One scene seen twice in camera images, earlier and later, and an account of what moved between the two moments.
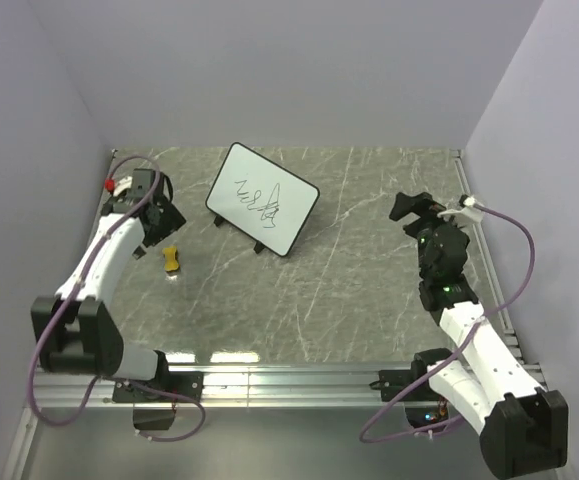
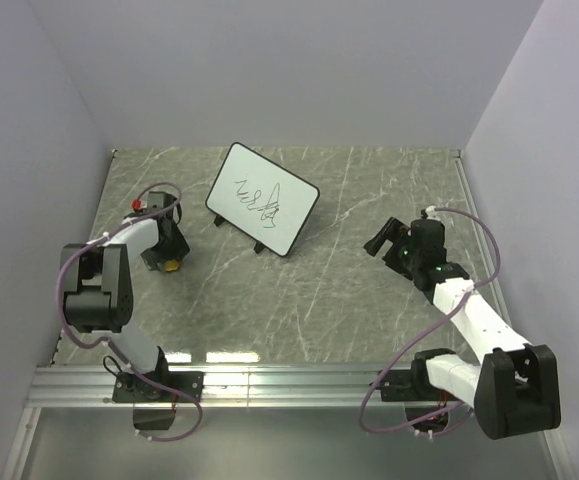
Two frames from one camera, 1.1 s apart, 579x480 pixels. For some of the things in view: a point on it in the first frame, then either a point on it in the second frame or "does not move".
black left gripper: x=170 y=222 -> x=177 y=249
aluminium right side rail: x=531 y=372 does not move
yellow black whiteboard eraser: x=171 y=259 does not move
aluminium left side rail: x=18 y=458 does not move
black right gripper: x=422 y=205 -> x=392 y=230
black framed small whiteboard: x=260 y=200 does not move
